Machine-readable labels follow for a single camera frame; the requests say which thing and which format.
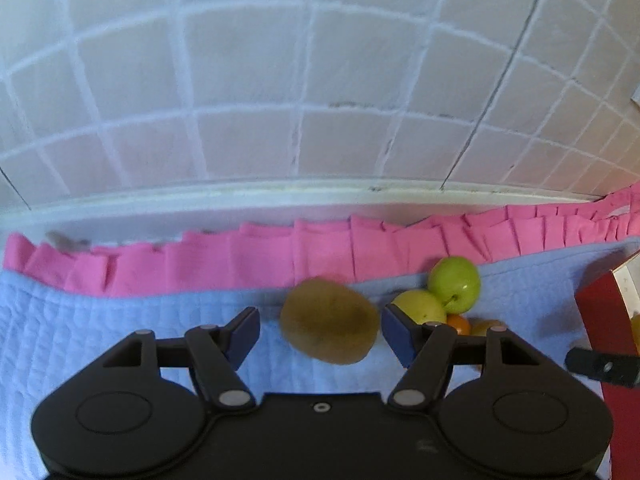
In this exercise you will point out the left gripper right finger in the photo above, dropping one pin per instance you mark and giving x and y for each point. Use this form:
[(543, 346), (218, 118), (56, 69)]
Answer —
[(425, 351)]

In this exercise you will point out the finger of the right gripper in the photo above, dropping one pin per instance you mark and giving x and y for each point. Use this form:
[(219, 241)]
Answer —
[(608, 368)]

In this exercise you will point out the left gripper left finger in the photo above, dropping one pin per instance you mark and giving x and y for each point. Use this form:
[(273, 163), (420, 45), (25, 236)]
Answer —
[(216, 353)]

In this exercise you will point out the tiny orange kumquat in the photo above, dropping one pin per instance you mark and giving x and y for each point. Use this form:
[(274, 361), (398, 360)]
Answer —
[(460, 324)]

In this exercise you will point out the green apple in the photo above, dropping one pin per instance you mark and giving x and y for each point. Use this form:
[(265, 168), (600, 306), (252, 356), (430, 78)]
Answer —
[(421, 306), (455, 282)]

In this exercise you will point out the green apple top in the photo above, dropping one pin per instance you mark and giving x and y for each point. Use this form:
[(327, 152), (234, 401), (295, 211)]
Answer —
[(455, 282)]

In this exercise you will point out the brown kiwi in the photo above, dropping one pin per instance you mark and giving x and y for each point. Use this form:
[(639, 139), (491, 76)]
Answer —
[(329, 322)]

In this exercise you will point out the striped brown pepino melon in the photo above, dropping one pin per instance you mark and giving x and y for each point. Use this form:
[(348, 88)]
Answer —
[(481, 327)]

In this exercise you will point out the red cardboard box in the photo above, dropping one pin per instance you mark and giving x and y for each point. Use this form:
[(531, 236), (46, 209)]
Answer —
[(608, 301)]

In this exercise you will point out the blue quilted mat pink frill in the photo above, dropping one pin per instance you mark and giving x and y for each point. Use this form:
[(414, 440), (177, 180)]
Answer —
[(61, 310)]

